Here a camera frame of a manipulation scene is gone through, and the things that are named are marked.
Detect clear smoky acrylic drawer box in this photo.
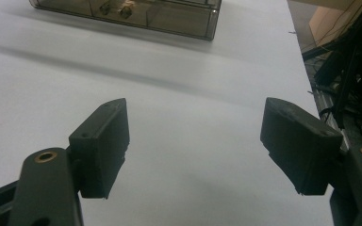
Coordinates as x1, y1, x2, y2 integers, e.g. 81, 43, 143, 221
28, 0, 222, 41

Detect small gold earrings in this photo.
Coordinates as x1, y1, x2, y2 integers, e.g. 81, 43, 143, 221
99, 0, 136, 19

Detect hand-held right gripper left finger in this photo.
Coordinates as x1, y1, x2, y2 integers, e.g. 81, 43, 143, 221
8, 97, 130, 226

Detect cardboard box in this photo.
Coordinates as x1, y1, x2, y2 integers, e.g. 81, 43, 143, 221
308, 5, 356, 48

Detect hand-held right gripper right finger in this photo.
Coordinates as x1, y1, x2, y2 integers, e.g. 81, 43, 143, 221
259, 97, 362, 226

